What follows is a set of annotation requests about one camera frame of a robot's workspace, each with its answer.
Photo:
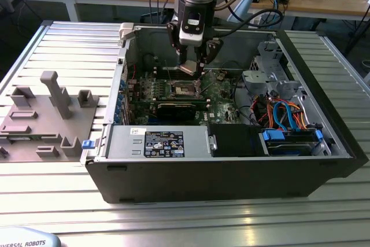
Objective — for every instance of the beige case release latch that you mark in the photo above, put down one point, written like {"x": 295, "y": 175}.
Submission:
{"x": 126, "y": 30}

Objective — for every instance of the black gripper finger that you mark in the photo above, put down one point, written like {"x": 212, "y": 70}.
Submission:
{"x": 176, "y": 41}
{"x": 212, "y": 51}

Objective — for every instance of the blue plastic case latch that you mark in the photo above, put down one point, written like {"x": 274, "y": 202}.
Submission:
{"x": 88, "y": 145}

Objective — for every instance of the black drive bay cover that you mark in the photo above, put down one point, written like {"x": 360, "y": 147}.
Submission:
{"x": 231, "y": 140}

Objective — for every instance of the grey power supply unit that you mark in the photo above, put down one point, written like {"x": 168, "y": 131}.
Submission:
{"x": 121, "y": 143}

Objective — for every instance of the green motherboard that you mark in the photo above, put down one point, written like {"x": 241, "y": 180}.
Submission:
{"x": 222, "y": 105}

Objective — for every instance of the black and grey PC case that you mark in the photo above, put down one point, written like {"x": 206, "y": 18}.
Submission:
{"x": 202, "y": 180}

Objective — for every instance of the grey parts rack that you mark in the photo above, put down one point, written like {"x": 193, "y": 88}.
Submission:
{"x": 43, "y": 114}

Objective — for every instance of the grey Universal Robots pendant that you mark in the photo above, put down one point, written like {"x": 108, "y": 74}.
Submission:
{"x": 26, "y": 236}

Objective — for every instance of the silver topped CPU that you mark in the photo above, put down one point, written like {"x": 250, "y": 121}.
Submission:
{"x": 188, "y": 66}

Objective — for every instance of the silver metal drive cage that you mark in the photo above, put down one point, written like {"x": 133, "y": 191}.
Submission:
{"x": 254, "y": 77}

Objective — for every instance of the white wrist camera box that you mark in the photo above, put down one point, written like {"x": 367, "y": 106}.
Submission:
{"x": 190, "y": 37}

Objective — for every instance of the black graphics card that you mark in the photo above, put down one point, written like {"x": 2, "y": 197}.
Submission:
{"x": 176, "y": 111}

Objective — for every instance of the pale blue tilted panel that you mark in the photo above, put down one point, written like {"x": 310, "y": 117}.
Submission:
{"x": 242, "y": 4}

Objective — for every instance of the hard disk in blue carrier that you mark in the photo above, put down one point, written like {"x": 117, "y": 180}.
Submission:
{"x": 289, "y": 145}

